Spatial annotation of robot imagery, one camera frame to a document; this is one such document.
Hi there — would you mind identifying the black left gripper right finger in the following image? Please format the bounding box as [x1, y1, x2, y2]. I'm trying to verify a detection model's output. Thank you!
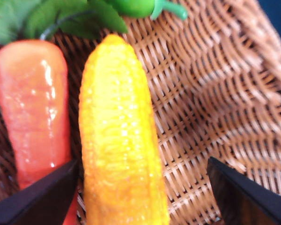
[207, 156, 281, 225]

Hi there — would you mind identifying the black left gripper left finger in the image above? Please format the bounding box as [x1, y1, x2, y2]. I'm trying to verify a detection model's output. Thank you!
[0, 159, 79, 225]

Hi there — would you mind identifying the yellow corn cob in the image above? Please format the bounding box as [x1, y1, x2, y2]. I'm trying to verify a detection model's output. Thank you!
[78, 34, 170, 225]

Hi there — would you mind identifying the brown woven wicker basket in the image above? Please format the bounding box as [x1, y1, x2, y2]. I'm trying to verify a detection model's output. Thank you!
[0, 0, 281, 225]

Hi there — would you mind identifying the orange carrot with green leaves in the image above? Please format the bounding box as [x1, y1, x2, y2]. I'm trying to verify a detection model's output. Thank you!
[0, 0, 129, 225]

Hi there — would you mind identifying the green pepper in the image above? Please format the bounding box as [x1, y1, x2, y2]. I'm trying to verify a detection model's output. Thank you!
[112, 0, 188, 21]

